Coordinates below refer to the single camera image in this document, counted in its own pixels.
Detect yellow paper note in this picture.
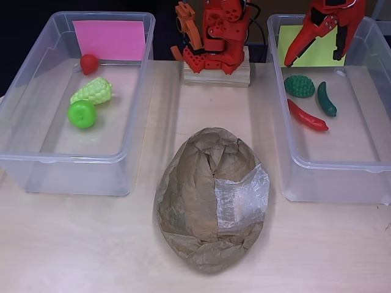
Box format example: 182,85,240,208
277,24,348,68

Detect dark green bumpy toy broccoli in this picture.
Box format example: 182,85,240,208
283,74,316,99

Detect red toy strawberry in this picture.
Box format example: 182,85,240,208
79,54,100,76

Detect red toy chili pepper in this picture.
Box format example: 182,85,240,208
287,99,330,132

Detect grey furniture frame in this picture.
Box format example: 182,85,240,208
371,0,391,22

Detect pink paper note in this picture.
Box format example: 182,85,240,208
72,20,146,63

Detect clear plastic bin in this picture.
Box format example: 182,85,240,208
0,11,156,198
266,13,391,204

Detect dark green toy cucumber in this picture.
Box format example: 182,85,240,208
316,81,338,117

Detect crumpled brown paper bag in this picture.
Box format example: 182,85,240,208
154,127,271,275

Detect light green toy grapes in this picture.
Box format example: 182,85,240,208
70,76,114,106

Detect orange printed clamp part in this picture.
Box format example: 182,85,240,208
169,1,204,62

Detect bright green toy apple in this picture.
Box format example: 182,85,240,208
67,100,98,129

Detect wooden base block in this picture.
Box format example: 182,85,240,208
183,45,251,89

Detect black power cable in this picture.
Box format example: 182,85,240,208
244,2,267,46

